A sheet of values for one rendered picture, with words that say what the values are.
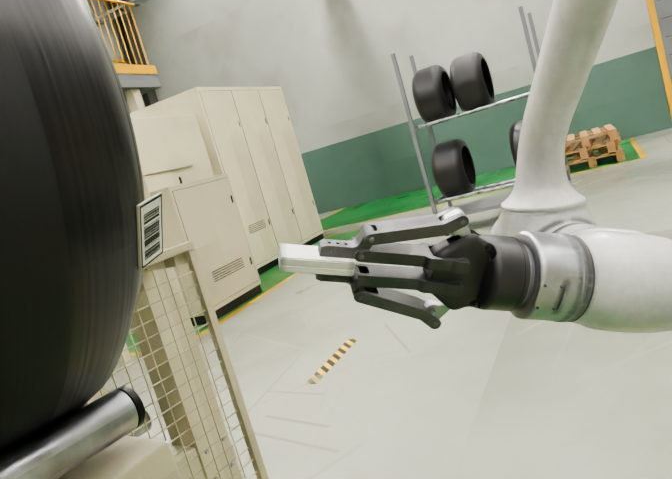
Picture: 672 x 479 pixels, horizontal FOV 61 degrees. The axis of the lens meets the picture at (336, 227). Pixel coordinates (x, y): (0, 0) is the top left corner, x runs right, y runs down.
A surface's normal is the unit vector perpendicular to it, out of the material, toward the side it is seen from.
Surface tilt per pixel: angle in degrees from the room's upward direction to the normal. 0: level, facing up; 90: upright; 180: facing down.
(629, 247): 44
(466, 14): 90
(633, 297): 96
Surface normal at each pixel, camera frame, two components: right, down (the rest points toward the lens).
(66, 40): 0.87, -0.29
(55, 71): 0.77, -0.18
